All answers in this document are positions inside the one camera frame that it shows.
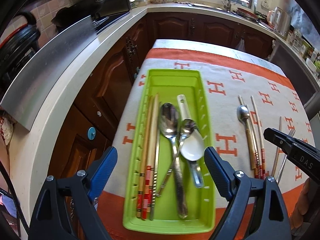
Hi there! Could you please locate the brown wooden chopstick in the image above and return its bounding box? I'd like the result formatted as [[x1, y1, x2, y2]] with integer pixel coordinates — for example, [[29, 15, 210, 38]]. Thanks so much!
[[136, 96, 153, 218], [141, 93, 159, 220]]

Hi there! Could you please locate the white ceramic soup spoon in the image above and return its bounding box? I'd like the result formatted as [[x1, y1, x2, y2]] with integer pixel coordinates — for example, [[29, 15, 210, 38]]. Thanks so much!
[[177, 94, 204, 161]]

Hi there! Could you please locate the large hammered steel spoon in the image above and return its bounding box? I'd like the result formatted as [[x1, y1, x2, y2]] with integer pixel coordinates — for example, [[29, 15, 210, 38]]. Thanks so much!
[[157, 102, 188, 219]]

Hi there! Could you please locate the steel soup spoon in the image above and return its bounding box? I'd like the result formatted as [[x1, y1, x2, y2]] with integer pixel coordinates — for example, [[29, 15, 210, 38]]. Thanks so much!
[[188, 160, 204, 189]]

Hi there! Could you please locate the steel fork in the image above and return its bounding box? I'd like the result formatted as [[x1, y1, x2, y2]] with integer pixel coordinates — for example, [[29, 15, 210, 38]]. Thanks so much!
[[274, 128, 296, 184]]

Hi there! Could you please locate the cream chopstick red striped end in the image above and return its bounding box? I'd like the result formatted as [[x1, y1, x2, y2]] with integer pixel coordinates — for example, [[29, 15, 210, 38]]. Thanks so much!
[[246, 105, 263, 179], [251, 96, 266, 179], [237, 95, 261, 179]]

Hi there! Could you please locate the stainless steel counter panel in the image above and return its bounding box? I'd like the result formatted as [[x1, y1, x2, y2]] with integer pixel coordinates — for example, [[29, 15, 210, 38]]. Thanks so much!
[[1, 16, 97, 131]]

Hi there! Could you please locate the green plastic utensil tray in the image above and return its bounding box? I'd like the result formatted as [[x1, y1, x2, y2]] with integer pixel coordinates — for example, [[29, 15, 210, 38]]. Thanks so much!
[[123, 69, 215, 235]]

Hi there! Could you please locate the white electric kettle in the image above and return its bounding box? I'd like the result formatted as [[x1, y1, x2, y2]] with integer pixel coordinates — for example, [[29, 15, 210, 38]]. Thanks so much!
[[267, 7, 291, 39]]

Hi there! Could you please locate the black red rice cooker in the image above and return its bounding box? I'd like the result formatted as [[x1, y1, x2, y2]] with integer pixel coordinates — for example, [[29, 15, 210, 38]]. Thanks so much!
[[1, 11, 41, 82]]

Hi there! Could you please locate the small spoon wooden handle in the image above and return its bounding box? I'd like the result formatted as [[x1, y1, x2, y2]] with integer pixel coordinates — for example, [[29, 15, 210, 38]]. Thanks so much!
[[237, 105, 256, 170]]

